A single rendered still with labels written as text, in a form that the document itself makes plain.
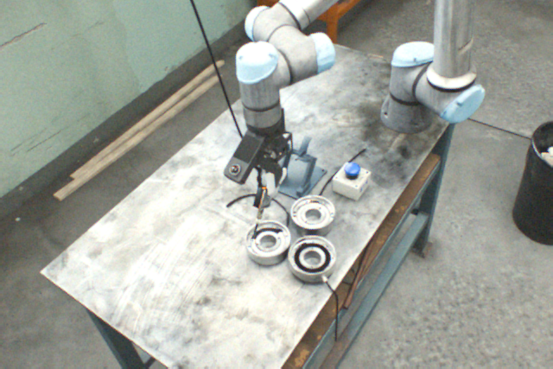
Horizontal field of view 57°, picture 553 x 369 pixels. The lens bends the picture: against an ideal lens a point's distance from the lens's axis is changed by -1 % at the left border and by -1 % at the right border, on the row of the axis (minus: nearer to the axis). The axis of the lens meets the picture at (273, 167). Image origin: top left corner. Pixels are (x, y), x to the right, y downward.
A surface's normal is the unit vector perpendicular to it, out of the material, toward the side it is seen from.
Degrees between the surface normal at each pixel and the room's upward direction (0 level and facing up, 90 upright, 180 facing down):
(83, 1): 90
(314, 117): 0
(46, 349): 0
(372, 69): 0
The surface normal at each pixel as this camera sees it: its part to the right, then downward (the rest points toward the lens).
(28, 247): -0.07, -0.72
